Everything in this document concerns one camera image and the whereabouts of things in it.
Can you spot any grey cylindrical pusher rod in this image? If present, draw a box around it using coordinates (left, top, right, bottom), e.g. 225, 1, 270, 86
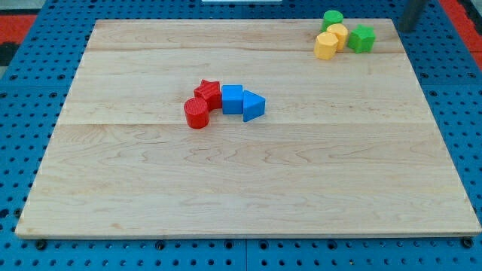
398, 0, 429, 32

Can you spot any green circle block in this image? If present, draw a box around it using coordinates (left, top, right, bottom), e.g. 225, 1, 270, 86
321, 10, 344, 32

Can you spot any yellow heart block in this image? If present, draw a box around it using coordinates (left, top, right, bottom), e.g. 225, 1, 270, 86
327, 23, 349, 52

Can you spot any green star block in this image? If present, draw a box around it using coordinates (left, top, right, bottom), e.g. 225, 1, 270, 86
347, 24, 376, 53

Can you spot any yellow hexagon block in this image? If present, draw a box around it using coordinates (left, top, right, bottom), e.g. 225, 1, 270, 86
313, 32, 339, 60

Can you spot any wooden board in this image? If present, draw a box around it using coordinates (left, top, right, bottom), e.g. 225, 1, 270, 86
16, 19, 481, 239

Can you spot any blue triangle block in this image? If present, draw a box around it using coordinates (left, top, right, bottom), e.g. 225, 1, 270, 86
243, 90, 266, 122

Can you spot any blue cube block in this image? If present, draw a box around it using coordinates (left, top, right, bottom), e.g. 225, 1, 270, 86
221, 84, 244, 114

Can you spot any red star block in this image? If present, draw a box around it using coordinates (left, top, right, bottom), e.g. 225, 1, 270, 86
194, 79, 222, 111

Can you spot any red cylinder block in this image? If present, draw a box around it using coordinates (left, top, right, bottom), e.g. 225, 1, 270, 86
184, 97, 209, 129

